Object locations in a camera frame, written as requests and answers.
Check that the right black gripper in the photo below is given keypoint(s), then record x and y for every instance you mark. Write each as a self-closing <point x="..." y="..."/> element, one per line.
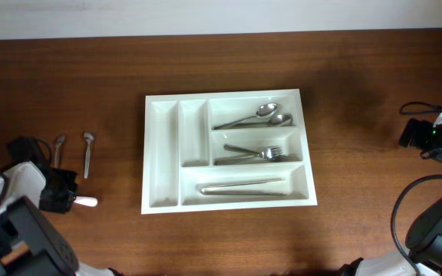
<point x="419" y="139"/>

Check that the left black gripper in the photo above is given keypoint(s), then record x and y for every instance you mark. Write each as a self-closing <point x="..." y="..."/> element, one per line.
<point x="64" y="206"/>

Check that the white plastic knife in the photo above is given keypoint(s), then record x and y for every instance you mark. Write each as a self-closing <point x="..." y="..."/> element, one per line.
<point x="86" y="201"/>

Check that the small steel teaspoon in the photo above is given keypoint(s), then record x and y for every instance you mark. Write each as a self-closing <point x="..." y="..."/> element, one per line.
<point x="57" y="152"/>
<point x="89" y="138"/>

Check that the steel spoon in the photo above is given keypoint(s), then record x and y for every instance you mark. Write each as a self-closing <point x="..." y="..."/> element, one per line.
<point x="265" y="111"/>
<point x="276" y="121"/>

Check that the steel fork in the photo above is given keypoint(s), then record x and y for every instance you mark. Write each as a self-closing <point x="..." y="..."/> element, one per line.
<point x="268" y="153"/>
<point x="241" y="159"/>

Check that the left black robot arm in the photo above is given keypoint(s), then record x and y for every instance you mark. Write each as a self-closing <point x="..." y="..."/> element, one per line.
<point x="29" y="187"/>

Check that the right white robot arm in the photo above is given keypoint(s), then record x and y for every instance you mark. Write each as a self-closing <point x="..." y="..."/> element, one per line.
<point x="421" y="254"/>

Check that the white plastic cutlery tray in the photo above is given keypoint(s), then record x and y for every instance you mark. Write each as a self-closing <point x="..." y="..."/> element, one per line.
<point x="220" y="151"/>

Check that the steel fork in tray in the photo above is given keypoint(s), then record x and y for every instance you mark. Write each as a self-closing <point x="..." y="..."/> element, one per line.
<point x="268" y="153"/>

